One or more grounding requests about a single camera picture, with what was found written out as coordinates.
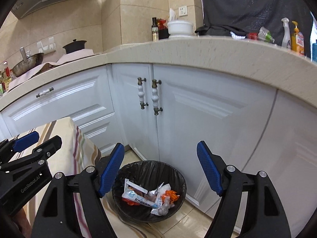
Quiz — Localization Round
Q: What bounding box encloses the dark sauce bottle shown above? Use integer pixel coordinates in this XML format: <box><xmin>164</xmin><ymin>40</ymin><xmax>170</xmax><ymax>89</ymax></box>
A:
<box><xmin>152</xmin><ymin>17</ymin><xmax>159</xmax><ymax>41</ymax></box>

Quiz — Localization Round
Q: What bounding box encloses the white spray bottle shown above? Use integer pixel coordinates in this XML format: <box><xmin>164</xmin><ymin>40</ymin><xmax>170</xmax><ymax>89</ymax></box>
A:
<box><xmin>281</xmin><ymin>17</ymin><xmax>291</xmax><ymax>49</ymax></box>

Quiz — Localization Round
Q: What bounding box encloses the small red-orange plastic bag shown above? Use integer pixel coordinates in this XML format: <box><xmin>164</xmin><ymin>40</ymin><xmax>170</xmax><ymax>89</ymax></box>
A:
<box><xmin>122</xmin><ymin>198</ymin><xmax>140</xmax><ymax>206</ymax></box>

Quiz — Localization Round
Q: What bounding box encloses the white wall hook strip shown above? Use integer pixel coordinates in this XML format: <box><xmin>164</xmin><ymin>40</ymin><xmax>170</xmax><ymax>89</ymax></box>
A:
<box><xmin>36</xmin><ymin>36</ymin><xmax>56</xmax><ymax>54</ymax></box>

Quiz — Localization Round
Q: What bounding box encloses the large orange plastic bag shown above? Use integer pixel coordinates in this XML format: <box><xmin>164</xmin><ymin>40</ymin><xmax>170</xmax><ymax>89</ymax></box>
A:
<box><xmin>161</xmin><ymin>190</ymin><xmax>180</xmax><ymax>205</ymax></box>

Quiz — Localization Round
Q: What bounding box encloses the dark grey cloth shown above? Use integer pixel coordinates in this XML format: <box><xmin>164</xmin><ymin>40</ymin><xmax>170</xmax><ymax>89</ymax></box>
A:
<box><xmin>196</xmin><ymin>0</ymin><xmax>313</xmax><ymax>57</ymax></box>

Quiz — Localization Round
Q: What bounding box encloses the yellow cooking oil bottle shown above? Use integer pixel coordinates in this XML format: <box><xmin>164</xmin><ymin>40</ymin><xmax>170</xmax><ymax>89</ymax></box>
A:
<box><xmin>1</xmin><ymin>61</ymin><xmax>12</xmax><ymax>97</ymax></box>

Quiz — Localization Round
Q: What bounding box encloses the cabinet door handle left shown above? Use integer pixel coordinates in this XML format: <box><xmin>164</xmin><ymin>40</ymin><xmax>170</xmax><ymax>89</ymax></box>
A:
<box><xmin>137</xmin><ymin>77</ymin><xmax>148</xmax><ymax>110</ymax></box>

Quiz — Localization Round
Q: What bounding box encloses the cabinet door handle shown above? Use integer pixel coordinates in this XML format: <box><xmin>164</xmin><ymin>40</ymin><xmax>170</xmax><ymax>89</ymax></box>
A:
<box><xmin>137</xmin><ymin>77</ymin><xmax>148</xmax><ymax>110</ymax></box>
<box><xmin>152</xmin><ymin>79</ymin><xmax>163</xmax><ymax>116</ymax></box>

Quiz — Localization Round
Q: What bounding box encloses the pink stove cover cloth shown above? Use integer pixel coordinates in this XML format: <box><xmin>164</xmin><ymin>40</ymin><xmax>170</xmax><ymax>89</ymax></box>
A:
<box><xmin>8</xmin><ymin>49</ymin><xmax>94</xmax><ymax>91</ymax></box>

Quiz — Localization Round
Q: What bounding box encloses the orange dish soap bottle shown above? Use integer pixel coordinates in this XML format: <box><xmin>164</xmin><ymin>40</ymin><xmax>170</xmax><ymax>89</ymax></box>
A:
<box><xmin>291</xmin><ymin>20</ymin><xmax>305</xmax><ymax>55</ymax></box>

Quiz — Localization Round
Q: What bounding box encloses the white wall socket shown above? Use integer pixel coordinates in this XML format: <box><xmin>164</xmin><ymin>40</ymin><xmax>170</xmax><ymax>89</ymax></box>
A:
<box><xmin>178</xmin><ymin>5</ymin><xmax>188</xmax><ymax>17</ymax></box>

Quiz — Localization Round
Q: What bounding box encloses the silver foil wrapper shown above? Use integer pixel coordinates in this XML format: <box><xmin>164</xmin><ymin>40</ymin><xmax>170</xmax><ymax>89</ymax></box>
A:
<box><xmin>147</xmin><ymin>183</ymin><xmax>164</xmax><ymax>197</ymax></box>

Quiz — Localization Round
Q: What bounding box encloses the drawer handle centre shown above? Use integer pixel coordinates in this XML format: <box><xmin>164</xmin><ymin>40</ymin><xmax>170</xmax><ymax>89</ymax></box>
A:
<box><xmin>36</xmin><ymin>87</ymin><xmax>54</xmax><ymax>98</ymax></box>

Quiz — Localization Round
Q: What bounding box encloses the striped tablecloth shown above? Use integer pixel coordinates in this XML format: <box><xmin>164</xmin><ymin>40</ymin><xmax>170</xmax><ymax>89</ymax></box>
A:
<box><xmin>13</xmin><ymin>117</ymin><xmax>163</xmax><ymax>237</ymax></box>

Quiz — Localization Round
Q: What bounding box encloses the black lined trash bin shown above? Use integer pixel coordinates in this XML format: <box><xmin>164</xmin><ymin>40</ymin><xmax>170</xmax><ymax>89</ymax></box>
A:
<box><xmin>112</xmin><ymin>161</ymin><xmax>186</xmax><ymax>223</ymax></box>

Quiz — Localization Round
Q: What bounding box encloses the white ceramic bowl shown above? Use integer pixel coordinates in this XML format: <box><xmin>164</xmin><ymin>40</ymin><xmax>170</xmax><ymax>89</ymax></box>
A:
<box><xmin>167</xmin><ymin>20</ymin><xmax>193</xmax><ymax>39</ymax></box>

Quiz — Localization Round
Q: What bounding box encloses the cabinet door handle right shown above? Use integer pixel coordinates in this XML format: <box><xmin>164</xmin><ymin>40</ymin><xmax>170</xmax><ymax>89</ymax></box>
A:
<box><xmin>152</xmin><ymin>79</ymin><xmax>163</xmax><ymax>116</ymax></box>

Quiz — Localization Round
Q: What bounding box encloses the black cooking pot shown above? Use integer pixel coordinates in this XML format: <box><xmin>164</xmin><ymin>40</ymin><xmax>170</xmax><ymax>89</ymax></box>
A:
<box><xmin>63</xmin><ymin>39</ymin><xmax>87</xmax><ymax>54</ymax></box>

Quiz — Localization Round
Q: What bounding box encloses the steel wok pan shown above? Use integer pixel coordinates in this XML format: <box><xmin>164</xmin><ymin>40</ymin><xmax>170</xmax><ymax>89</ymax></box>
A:
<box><xmin>12</xmin><ymin>47</ymin><xmax>44</xmax><ymax>77</ymax></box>

